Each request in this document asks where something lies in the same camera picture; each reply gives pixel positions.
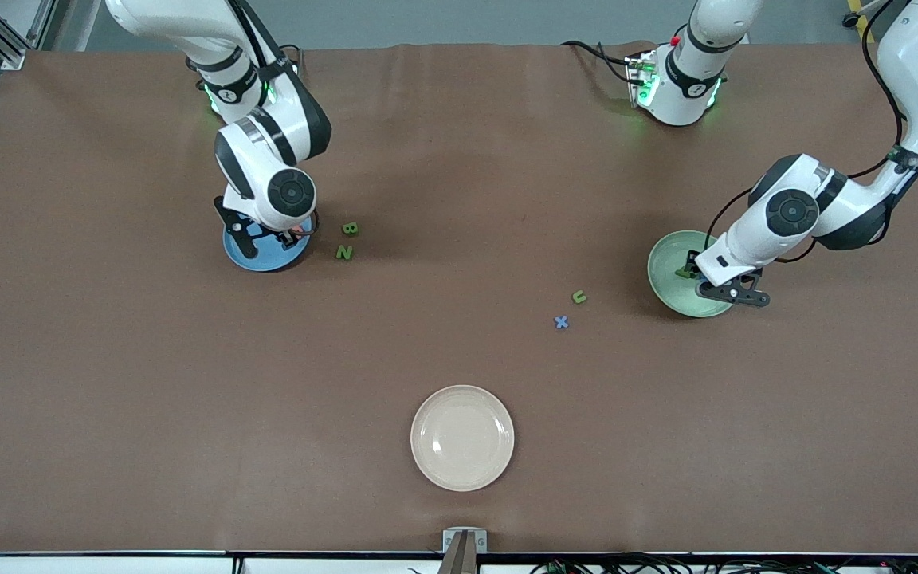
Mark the blue plate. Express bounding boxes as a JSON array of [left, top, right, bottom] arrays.
[[222, 209, 315, 273]]

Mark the green plate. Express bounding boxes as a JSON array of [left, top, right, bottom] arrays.
[[647, 230, 739, 319]]

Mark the metal base connector plate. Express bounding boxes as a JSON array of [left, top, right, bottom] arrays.
[[626, 52, 659, 108]]

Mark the cream plate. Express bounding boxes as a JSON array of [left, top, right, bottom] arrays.
[[410, 385, 516, 492]]

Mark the brown table cover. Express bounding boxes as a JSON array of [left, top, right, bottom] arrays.
[[0, 41, 918, 555]]

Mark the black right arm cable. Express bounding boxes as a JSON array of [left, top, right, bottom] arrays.
[[224, 0, 324, 240]]

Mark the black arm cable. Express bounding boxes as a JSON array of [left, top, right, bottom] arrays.
[[224, 0, 324, 240], [702, 20, 918, 264]]

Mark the black base cable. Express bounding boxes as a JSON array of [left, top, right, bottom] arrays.
[[561, 40, 637, 85]]

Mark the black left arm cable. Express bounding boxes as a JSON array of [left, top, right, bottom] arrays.
[[702, 20, 918, 264]]

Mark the aluminium frame profile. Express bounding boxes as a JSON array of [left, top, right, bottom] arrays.
[[0, 0, 57, 71]]

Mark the grey metal camera bracket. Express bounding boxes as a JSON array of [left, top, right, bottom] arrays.
[[442, 528, 488, 574]]

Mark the white table edge rail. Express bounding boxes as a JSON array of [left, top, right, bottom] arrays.
[[0, 552, 918, 574]]

